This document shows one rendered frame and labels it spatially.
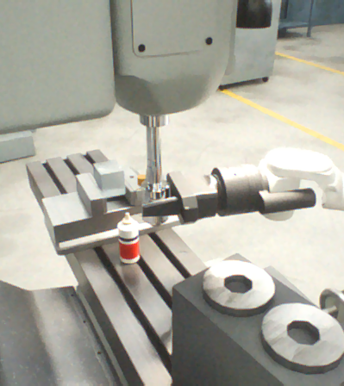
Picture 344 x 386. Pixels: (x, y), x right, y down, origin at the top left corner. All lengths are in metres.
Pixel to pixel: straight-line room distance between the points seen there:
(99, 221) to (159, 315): 0.26
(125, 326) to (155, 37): 0.48
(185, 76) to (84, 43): 0.15
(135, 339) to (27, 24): 0.51
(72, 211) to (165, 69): 0.49
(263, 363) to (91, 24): 0.40
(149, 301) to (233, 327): 0.32
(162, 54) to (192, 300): 0.30
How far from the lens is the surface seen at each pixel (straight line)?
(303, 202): 0.78
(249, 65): 5.45
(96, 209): 0.94
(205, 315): 0.55
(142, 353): 0.76
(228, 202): 0.75
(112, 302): 0.84
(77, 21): 0.50
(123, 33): 0.54
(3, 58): 0.49
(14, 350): 0.80
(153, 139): 0.69
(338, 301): 1.30
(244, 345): 0.52
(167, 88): 0.59
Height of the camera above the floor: 1.53
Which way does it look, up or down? 30 degrees down
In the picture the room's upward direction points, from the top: straight up
